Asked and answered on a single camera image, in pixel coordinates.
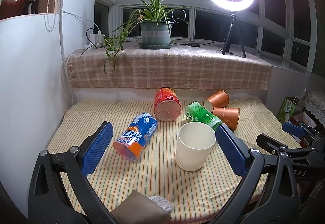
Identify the white plastic cup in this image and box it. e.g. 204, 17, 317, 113
175, 122, 216, 172

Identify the orange paper cup far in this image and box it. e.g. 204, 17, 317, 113
203, 89, 230, 113

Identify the orange paper cup near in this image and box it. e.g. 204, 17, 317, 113
212, 107, 240, 130

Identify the left hand in knit glove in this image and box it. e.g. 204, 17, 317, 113
147, 196, 173, 214

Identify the spider plant in grey pot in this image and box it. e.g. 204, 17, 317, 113
79, 0, 191, 75

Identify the green printed cup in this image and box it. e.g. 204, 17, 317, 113
185, 102, 223, 130

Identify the green tissue box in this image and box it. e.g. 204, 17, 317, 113
276, 97, 300, 124

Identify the white power strip with plugs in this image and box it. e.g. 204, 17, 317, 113
83, 28, 104, 50

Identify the striped yellow table cloth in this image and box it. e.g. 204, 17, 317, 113
47, 96, 303, 223

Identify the plaid beige sill cloth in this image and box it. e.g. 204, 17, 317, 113
67, 42, 272, 90

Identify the orange paper cup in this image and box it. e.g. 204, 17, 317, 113
203, 89, 230, 113
212, 107, 240, 130

